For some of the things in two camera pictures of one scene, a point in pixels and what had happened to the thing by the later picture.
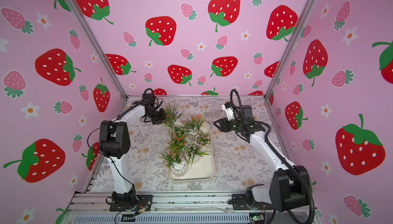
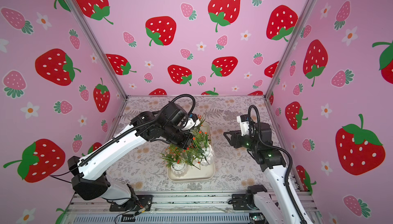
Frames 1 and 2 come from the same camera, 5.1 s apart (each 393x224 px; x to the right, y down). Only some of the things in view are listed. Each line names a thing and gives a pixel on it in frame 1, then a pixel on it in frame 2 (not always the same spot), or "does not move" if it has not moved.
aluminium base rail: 94,207 does not move
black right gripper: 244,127 -> 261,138
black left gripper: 163,115 -> 188,137
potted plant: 172,114 -> 201,147
